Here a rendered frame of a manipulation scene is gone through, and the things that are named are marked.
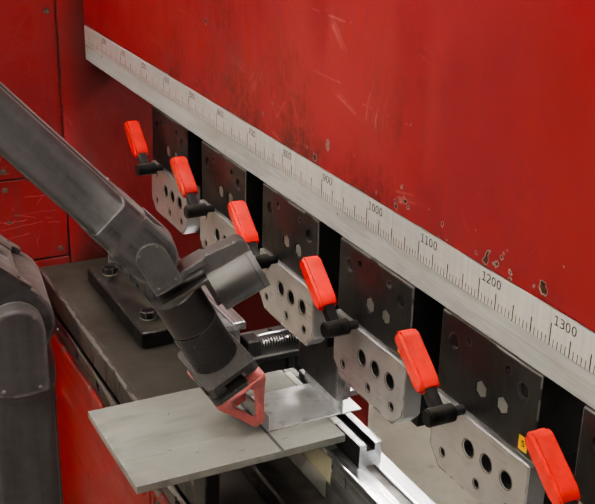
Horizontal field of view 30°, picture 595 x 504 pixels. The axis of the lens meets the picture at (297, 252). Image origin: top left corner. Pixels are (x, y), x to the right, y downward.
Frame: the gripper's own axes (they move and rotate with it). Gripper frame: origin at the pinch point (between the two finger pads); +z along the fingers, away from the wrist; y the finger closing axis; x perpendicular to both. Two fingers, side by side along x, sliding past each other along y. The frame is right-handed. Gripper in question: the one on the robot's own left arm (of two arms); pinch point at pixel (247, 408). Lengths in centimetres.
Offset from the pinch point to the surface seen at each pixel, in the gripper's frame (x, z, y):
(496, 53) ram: -30, -40, -33
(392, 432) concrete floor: -45, 140, 129
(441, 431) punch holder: -11.7, -7.7, -30.6
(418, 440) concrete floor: -49, 142, 122
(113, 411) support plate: 13.3, -5.1, 8.7
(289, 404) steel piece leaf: -4.8, 4.3, 1.1
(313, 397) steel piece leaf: -7.9, 5.9, 1.4
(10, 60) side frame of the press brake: -6, -25, 87
